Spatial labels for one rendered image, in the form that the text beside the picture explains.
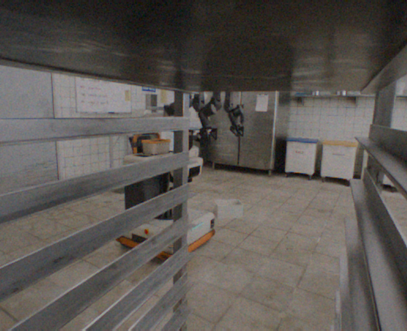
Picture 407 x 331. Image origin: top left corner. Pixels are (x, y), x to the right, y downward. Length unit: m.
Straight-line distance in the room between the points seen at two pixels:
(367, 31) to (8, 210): 0.41
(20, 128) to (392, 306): 0.41
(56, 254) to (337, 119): 5.59
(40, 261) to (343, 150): 4.97
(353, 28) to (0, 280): 0.44
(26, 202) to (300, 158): 5.06
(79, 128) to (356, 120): 5.53
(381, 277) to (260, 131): 4.97
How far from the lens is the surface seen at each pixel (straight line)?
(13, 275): 0.45
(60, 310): 0.52
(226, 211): 3.12
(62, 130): 0.44
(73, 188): 0.46
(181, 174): 0.73
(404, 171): 0.25
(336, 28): 0.19
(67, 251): 0.49
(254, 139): 5.25
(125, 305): 0.65
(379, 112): 0.62
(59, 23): 0.20
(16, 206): 0.42
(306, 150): 5.27
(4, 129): 0.40
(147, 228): 2.25
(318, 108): 5.87
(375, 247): 0.33
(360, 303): 0.41
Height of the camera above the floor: 1.17
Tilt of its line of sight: 10 degrees down
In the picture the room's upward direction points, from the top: 2 degrees clockwise
